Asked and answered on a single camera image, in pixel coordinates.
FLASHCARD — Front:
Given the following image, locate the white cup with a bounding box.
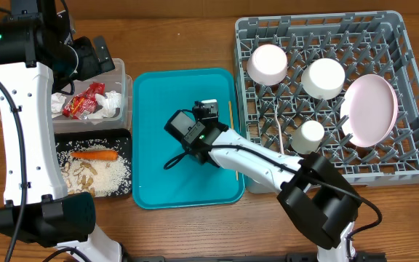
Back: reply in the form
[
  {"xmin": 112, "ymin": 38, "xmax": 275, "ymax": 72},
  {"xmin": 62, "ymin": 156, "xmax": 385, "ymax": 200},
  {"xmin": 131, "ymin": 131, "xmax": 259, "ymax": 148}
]
[{"xmin": 291, "ymin": 120, "xmax": 325, "ymax": 154}]

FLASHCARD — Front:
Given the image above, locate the orange carrot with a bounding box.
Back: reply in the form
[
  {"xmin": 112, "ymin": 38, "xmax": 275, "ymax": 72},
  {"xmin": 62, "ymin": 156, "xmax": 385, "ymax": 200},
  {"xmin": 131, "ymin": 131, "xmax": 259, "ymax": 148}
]
[{"xmin": 70, "ymin": 150, "xmax": 119, "ymax": 161}]

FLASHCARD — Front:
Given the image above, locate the grey dishwasher rack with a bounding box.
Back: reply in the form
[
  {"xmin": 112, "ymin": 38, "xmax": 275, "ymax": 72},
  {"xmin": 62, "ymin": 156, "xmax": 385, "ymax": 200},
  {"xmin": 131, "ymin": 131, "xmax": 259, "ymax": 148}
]
[{"xmin": 234, "ymin": 11, "xmax": 419, "ymax": 186}]

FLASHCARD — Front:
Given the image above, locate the pink bowl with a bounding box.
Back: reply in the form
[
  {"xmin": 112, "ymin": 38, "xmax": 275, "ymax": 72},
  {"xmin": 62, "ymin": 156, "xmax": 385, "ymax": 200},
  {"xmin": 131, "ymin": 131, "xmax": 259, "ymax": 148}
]
[{"xmin": 247, "ymin": 44, "xmax": 287, "ymax": 86}]

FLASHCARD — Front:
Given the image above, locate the teal serving tray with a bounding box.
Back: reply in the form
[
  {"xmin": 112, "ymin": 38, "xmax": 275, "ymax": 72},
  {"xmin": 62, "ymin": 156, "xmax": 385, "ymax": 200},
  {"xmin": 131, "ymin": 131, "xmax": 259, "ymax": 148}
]
[{"xmin": 132, "ymin": 68, "xmax": 245, "ymax": 210}]

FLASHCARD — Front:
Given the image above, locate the red snack wrapper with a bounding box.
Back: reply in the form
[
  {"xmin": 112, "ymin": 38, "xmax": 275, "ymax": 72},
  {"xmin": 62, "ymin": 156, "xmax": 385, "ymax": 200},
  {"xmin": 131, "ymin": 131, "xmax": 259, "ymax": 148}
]
[{"xmin": 62, "ymin": 82, "xmax": 105, "ymax": 119}]

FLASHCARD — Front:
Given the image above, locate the white tissue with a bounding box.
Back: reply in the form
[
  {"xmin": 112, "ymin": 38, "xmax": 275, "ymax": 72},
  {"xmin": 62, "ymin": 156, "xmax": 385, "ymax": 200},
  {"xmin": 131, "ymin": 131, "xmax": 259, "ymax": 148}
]
[{"xmin": 87, "ymin": 91, "xmax": 122, "ymax": 119}]

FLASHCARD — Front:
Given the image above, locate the black tray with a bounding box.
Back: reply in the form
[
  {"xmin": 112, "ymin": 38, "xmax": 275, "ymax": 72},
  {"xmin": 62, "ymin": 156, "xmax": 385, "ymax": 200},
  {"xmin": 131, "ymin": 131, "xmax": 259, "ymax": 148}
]
[{"xmin": 54, "ymin": 127, "xmax": 133, "ymax": 199}]

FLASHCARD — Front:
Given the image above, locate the wooden chopstick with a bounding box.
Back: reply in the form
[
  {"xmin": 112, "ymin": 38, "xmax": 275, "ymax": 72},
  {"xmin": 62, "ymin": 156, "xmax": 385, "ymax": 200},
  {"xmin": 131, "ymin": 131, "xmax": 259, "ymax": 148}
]
[{"xmin": 228, "ymin": 101, "xmax": 239, "ymax": 181}]

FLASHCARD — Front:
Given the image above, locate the small white bowl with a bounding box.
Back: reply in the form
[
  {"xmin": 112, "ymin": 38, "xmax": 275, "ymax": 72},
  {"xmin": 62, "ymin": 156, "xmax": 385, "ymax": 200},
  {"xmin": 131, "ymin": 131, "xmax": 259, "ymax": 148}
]
[{"xmin": 301, "ymin": 58, "xmax": 346, "ymax": 100}]

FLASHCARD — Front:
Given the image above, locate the white plastic fork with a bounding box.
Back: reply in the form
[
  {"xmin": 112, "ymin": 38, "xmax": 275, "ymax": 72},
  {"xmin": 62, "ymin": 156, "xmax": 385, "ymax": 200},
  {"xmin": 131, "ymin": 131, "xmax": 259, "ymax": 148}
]
[{"xmin": 274, "ymin": 105, "xmax": 284, "ymax": 155}]

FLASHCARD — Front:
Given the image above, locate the clear plastic bin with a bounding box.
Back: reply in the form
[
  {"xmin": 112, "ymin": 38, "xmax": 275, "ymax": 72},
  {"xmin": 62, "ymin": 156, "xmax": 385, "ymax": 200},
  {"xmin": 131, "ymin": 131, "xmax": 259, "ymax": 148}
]
[{"xmin": 52, "ymin": 58, "xmax": 132, "ymax": 133}]

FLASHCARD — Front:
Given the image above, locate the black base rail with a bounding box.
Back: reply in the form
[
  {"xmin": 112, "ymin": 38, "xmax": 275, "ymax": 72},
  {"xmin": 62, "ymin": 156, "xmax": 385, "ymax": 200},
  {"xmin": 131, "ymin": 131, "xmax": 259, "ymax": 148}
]
[{"xmin": 124, "ymin": 252, "xmax": 387, "ymax": 262}]

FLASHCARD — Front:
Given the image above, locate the white round plate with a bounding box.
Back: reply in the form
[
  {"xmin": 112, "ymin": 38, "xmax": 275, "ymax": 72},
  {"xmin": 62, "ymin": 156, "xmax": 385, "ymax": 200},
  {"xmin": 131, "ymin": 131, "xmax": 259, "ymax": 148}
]
[{"xmin": 340, "ymin": 74, "xmax": 398, "ymax": 148}]

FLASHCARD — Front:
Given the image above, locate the white napkin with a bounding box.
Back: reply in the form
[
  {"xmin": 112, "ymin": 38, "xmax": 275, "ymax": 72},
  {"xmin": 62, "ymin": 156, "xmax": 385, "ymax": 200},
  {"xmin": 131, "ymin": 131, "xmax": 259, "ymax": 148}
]
[{"xmin": 51, "ymin": 93, "xmax": 66, "ymax": 114}]

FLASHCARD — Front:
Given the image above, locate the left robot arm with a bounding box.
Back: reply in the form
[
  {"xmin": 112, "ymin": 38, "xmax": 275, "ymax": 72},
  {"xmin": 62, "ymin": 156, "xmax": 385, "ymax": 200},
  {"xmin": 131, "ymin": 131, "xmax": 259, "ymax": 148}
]
[{"xmin": 0, "ymin": 0, "xmax": 129, "ymax": 261}]

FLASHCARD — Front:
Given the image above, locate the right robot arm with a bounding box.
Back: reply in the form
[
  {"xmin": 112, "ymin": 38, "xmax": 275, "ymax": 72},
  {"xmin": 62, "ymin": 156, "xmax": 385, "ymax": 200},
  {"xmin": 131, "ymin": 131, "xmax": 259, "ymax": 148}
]
[{"xmin": 164, "ymin": 100, "xmax": 361, "ymax": 261}]

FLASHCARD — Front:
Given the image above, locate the peanut shells and rice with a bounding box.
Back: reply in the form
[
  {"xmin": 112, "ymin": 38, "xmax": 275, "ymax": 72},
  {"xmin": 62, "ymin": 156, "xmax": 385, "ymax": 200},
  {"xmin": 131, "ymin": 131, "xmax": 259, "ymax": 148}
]
[{"xmin": 55, "ymin": 140, "xmax": 132, "ymax": 197}]

